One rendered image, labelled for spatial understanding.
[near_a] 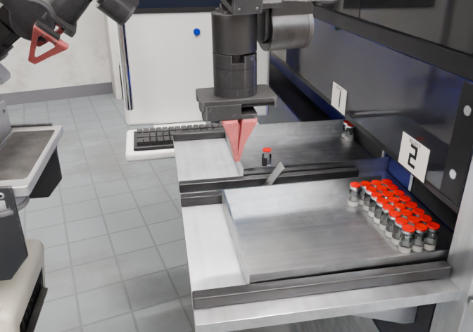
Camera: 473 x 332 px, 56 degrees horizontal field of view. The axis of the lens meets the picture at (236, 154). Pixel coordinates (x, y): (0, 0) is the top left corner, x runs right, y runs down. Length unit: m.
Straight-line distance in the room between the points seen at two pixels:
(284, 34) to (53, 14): 0.49
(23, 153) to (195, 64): 0.82
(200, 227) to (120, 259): 1.44
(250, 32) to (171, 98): 0.98
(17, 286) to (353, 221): 0.62
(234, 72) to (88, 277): 1.73
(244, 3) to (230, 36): 0.05
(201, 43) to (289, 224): 0.81
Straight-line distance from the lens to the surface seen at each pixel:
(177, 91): 1.52
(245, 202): 0.90
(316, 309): 0.68
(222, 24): 0.55
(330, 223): 0.86
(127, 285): 2.10
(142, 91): 1.51
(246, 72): 0.57
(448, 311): 0.82
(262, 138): 1.21
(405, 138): 0.84
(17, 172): 0.75
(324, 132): 1.27
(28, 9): 0.92
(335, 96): 1.13
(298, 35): 0.59
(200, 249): 0.78
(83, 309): 2.04
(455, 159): 0.73
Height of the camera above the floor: 1.34
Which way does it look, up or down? 25 degrees down
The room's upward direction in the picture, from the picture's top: straight up
